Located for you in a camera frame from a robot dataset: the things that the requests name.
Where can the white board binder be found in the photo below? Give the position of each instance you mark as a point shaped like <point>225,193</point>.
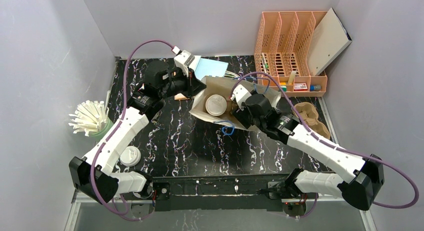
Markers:
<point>328,41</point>

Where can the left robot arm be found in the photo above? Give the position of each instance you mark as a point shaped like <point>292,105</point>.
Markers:
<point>93,174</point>

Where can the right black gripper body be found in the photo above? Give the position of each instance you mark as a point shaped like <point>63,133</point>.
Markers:
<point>239,113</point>

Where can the green eraser block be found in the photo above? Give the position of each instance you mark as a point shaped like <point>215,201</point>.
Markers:
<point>284,88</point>

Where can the green cup of straws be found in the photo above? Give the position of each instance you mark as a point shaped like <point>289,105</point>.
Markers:
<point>91,118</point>

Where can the light blue envelope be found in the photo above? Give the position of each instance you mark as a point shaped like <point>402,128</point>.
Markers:
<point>210,67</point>

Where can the peach desk file organizer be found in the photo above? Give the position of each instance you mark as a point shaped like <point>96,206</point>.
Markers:
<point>281,49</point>

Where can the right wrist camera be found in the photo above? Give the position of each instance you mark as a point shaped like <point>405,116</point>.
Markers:
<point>240,95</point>

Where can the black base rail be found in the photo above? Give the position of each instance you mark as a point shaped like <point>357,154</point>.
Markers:
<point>228,192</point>

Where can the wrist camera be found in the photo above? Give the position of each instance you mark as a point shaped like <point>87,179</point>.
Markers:
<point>183,60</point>
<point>240,95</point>

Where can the white cup lid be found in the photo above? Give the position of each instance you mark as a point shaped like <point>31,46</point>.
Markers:
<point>216,105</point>

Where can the red white small box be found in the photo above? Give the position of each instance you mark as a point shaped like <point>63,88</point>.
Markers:
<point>298,87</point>

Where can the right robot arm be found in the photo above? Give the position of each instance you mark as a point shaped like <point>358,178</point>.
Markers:
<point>355,179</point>

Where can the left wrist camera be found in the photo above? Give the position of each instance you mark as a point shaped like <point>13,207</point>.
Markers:
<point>183,60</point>

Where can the blue checkered paper bag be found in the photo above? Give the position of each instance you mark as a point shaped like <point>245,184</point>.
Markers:
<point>225,86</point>

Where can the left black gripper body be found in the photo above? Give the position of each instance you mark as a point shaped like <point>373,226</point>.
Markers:
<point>189,83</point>

